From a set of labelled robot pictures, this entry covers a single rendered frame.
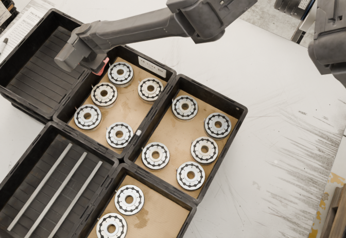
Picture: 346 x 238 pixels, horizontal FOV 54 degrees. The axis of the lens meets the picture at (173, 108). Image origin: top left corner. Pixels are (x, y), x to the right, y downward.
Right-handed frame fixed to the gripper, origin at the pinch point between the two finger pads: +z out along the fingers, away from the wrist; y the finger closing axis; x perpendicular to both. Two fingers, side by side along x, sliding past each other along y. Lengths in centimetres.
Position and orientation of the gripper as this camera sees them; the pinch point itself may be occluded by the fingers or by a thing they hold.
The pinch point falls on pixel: (92, 68)
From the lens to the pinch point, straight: 117.0
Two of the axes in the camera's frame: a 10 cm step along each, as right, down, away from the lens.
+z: -0.5, 3.7, 9.3
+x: 5.1, -7.9, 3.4
